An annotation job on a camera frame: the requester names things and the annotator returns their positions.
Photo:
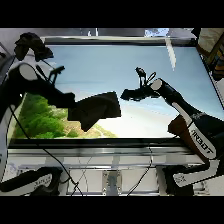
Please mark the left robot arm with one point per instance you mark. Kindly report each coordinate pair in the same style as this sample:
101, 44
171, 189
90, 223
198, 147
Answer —
23, 85

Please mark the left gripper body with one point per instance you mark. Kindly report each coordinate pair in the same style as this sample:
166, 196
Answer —
66, 100

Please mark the dark brown garment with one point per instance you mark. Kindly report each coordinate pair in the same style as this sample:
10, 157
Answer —
31, 43

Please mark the grey-brown shirt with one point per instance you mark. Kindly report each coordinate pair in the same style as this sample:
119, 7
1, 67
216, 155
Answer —
96, 108

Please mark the silver frame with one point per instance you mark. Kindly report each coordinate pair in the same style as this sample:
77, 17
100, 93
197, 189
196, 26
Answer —
113, 156

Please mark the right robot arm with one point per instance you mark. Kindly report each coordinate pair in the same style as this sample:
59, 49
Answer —
200, 123

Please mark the rust brown garment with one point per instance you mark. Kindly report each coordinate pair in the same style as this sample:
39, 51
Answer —
180, 131

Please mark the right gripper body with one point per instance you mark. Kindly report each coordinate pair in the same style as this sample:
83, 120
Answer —
136, 94

